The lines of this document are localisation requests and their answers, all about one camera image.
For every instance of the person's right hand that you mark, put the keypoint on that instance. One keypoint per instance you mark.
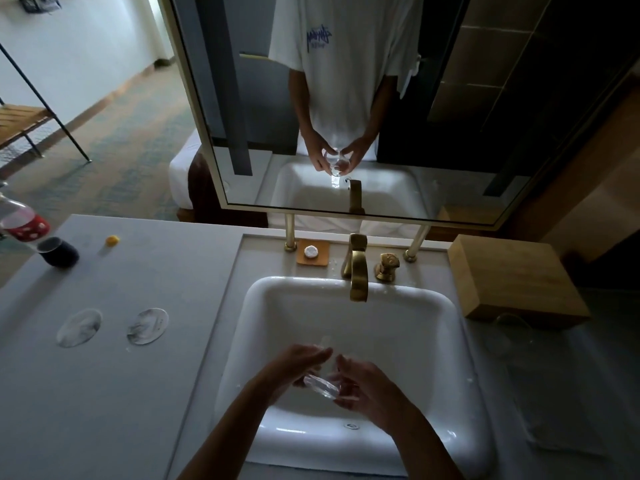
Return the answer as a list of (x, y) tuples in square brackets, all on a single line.
[(380, 399)]

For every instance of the person's left hand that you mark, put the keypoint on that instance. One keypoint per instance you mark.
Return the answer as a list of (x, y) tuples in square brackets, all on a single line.
[(290, 369)]

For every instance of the clear drinking glass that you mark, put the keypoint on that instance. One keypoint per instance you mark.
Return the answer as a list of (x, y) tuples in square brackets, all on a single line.
[(512, 339), (320, 387)]

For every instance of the white towel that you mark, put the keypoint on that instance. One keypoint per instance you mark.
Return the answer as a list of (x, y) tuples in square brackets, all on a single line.
[(555, 409)]

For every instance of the person's left forearm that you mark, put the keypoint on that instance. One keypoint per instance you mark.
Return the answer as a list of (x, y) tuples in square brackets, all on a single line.
[(230, 439)]

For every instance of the person's right forearm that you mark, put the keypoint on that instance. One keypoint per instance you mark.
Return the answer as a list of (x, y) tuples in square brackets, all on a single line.
[(430, 454)]

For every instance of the white ceramic sink basin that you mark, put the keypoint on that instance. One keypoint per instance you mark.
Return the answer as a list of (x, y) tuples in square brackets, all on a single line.
[(410, 334)]

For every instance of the orange soap dish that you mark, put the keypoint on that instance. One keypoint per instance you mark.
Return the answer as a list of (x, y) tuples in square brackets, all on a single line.
[(322, 259)]

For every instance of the gold faucet spout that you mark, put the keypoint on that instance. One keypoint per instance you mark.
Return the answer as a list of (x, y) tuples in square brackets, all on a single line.
[(359, 274)]

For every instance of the white wrapped round soap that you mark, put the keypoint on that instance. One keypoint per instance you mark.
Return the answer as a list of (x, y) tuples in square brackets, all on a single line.
[(311, 251)]

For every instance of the round paper coaster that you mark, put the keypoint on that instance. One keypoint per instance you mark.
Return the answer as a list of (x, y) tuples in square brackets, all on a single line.
[(147, 326), (79, 328)]

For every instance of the wooden box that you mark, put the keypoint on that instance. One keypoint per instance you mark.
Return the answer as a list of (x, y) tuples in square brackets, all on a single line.
[(515, 279)]

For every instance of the small yellow cap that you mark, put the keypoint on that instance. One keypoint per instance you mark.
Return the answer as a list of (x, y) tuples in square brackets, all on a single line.
[(113, 240)]

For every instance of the dark cup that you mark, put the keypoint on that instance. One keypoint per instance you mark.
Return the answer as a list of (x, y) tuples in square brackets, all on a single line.
[(60, 254)]

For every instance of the gold framed mirror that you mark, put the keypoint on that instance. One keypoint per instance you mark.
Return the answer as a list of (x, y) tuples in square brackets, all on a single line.
[(250, 94)]

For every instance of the plastic bottle with red label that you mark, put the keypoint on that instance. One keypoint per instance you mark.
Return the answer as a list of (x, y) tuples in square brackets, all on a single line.
[(27, 227)]

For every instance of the gold mirror support post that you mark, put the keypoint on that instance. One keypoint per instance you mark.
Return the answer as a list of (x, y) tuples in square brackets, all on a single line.
[(417, 242), (290, 229)]

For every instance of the dark wall fixture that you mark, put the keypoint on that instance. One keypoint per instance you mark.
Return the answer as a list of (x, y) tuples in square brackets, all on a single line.
[(41, 3)]

